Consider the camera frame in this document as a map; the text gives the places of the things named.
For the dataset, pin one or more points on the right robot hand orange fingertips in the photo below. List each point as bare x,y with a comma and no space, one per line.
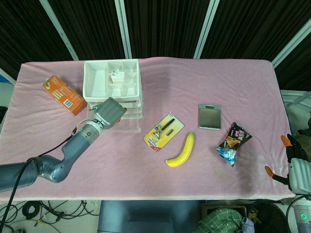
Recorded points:
297,167

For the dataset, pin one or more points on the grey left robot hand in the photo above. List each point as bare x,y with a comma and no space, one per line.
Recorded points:
108,114

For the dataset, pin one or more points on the clear plastic drawer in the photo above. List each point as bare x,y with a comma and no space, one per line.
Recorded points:
126,122

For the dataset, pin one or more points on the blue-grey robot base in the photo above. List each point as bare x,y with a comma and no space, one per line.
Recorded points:
148,216

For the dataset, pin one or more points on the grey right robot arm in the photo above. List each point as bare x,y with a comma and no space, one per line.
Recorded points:
301,214

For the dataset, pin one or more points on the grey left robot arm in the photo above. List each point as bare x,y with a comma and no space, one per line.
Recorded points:
60,157

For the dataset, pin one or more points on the white plastic drawer organizer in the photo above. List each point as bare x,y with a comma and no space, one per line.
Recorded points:
112,78

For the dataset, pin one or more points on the orange snack box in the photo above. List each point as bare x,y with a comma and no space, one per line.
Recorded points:
64,94

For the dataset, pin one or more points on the white charger plug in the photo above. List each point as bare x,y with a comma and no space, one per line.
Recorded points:
117,74

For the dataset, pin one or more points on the pink table cloth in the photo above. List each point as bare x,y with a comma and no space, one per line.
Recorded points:
155,121

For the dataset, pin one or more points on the razor in yellow blister pack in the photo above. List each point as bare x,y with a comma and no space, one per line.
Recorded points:
163,132

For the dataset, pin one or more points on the dark snack bag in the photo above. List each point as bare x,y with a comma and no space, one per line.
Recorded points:
233,145

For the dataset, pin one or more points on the yellow banana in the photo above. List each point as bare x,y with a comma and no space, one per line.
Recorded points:
183,151

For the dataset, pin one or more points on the green checkered cloth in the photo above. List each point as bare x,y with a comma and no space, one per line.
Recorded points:
218,222

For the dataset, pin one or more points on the silver digital scale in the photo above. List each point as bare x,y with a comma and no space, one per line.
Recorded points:
209,117

